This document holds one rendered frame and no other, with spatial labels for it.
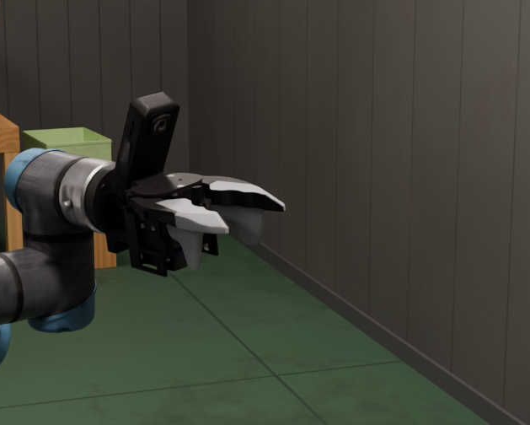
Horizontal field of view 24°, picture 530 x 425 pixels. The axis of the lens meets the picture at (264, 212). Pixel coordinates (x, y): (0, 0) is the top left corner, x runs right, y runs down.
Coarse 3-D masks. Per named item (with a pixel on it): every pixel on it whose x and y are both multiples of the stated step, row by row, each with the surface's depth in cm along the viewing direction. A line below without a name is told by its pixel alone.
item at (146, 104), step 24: (144, 96) 116; (168, 96) 117; (144, 120) 115; (168, 120) 117; (120, 144) 119; (144, 144) 117; (168, 144) 120; (120, 168) 120; (144, 168) 120; (120, 192) 121
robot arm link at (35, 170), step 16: (16, 160) 133; (32, 160) 131; (48, 160) 129; (64, 160) 128; (16, 176) 131; (32, 176) 129; (48, 176) 128; (16, 192) 131; (32, 192) 129; (48, 192) 127; (16, 208) 133; (32, 208) 130; (48, 208) 128; (32, 224) 130; (48, 224) 129; (64, 224) 130
